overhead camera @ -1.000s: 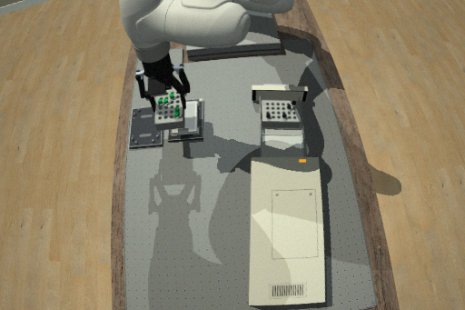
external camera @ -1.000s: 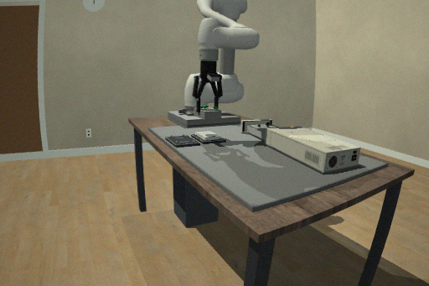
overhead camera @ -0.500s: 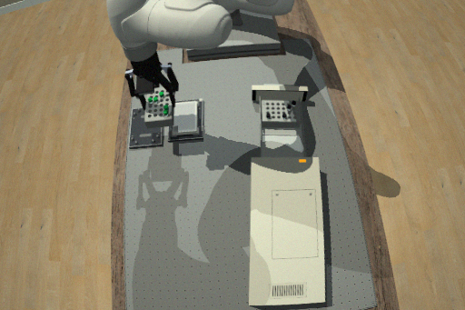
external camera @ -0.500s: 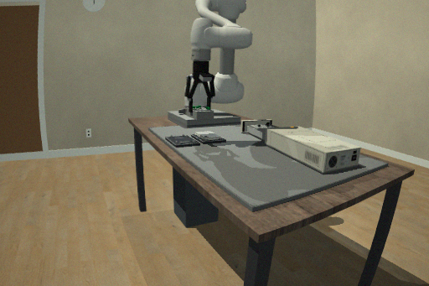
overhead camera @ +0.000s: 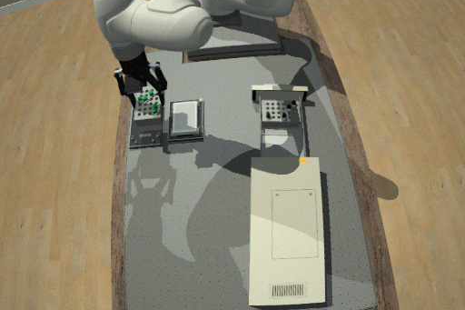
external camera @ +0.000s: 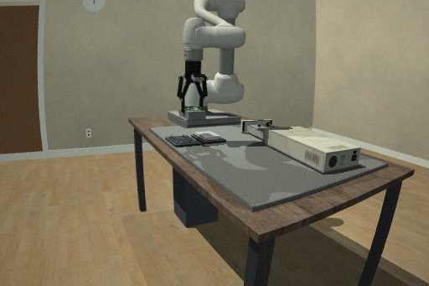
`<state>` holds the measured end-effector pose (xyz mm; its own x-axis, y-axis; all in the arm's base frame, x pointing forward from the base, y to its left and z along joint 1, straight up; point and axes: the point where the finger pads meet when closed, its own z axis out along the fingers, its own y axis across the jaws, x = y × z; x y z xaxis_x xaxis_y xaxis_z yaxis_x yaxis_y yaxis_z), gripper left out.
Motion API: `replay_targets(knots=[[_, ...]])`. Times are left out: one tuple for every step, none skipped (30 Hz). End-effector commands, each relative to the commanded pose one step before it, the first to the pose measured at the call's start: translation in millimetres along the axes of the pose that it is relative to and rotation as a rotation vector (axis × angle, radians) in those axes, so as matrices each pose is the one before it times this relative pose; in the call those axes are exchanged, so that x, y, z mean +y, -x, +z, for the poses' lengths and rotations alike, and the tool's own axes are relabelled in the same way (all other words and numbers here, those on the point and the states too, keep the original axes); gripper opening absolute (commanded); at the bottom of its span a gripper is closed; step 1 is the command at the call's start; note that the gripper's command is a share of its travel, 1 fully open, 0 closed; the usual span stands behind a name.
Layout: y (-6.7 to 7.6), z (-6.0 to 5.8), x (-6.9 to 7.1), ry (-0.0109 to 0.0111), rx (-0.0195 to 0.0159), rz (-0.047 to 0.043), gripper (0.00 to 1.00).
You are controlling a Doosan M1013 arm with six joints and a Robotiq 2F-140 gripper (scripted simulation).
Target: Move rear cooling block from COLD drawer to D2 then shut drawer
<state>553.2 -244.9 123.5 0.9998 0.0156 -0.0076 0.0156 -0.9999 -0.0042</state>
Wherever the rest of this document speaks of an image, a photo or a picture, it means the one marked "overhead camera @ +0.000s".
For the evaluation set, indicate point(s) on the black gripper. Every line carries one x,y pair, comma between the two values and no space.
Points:
141,64

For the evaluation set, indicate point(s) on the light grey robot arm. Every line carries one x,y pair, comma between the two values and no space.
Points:
171,25

